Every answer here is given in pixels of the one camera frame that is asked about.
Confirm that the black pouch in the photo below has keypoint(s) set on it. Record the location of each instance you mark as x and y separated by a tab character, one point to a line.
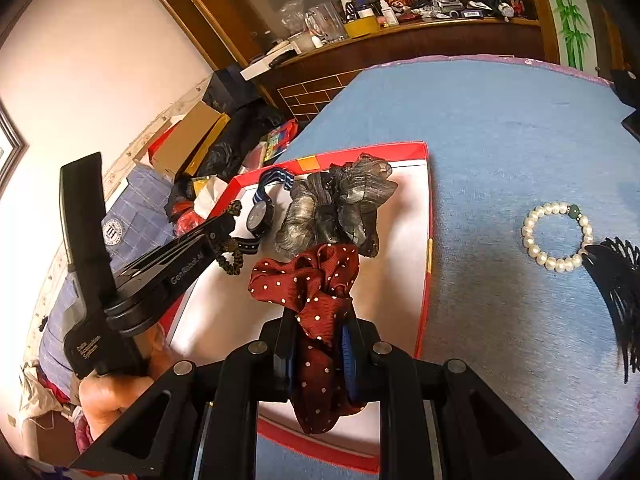
627	87

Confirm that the wooden counter shelf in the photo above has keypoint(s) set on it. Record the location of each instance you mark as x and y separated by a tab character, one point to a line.
302	86

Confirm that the blue tablecloth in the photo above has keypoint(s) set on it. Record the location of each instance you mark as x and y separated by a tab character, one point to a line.
505	137

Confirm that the black beaded hair clip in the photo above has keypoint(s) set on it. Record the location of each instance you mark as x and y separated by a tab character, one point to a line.
614	267

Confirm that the small white pump bottle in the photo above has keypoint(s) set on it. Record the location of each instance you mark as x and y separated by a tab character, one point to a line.
388	13

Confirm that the blue striped strap watch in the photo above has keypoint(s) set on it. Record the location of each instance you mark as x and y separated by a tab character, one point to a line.
260	219

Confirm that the glass pitcher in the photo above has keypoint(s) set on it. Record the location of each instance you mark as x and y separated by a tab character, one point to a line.
325	23

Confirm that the dark red polka scrunchie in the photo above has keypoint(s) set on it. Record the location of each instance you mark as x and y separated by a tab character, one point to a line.
315	285

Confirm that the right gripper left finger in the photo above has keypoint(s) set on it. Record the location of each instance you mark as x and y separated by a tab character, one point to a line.
199	422

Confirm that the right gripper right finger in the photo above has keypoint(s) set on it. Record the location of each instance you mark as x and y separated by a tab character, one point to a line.
439	421

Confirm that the red jewelry tray box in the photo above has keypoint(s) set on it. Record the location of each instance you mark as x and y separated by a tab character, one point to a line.
219	312

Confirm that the grey metallic scrunchie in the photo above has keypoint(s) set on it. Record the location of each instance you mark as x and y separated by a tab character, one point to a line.
337	205

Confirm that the person's left hand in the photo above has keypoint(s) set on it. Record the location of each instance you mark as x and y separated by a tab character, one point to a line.
104	398

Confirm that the black smartphone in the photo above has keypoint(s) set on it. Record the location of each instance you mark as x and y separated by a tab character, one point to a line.
632	124

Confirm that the cardboard box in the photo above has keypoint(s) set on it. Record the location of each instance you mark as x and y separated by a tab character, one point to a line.
181	148

